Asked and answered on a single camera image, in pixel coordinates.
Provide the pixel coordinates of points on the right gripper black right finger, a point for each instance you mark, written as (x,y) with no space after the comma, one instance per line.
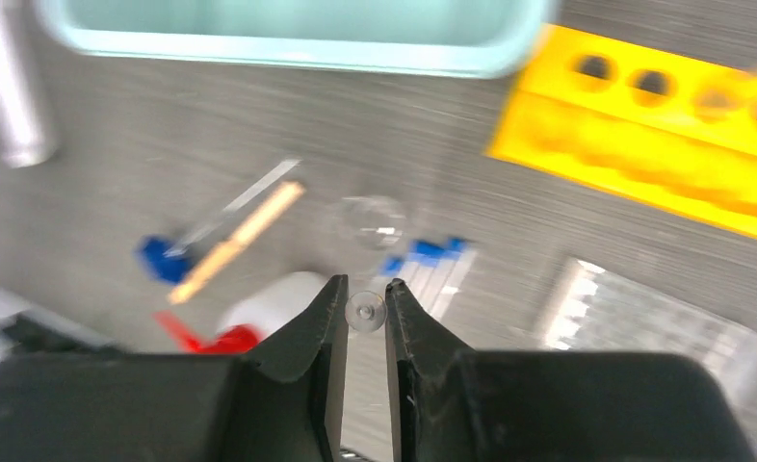
(451,402)

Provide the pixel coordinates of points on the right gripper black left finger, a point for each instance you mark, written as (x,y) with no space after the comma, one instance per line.
(281,401)

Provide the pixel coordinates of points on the blue capped test tube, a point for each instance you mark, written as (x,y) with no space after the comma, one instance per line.
(415,267)
(442,271)

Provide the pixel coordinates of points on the white red wash bottle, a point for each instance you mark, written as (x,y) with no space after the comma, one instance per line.
(250,321)

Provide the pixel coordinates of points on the clear well plate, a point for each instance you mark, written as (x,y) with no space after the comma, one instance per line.
(591,308)

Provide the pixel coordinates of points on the blue cap test tube lying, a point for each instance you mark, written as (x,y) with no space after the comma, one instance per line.
(169,260)

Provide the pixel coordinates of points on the small clear glass beaker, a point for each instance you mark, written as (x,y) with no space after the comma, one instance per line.
(375,222)

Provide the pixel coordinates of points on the wooden test tube clamp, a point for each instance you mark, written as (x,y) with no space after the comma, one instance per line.
(222,254)

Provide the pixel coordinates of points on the teal plastic bin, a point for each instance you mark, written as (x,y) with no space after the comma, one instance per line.
(462,39)

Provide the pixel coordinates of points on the yellow test tube rack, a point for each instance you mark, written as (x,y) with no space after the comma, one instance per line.
(668,131)

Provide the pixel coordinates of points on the white metal clothes rack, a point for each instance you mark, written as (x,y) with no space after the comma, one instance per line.
(27,127)

